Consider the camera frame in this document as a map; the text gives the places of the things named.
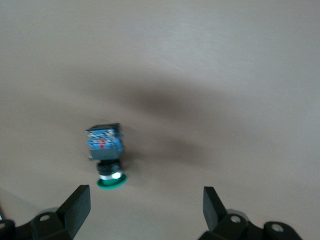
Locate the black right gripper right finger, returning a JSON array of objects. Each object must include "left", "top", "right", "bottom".
[{"left": 199, "top": 186, "right": 263, "bottom": 240}]

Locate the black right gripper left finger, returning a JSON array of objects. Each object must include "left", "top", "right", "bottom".
[{"left": 29, "top": 184, "right": 91, "bottom": 240}]

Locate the green push button switch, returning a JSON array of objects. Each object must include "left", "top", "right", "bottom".
[{"left": 85, "top": 122, "right": 129, "bottom": 191}]

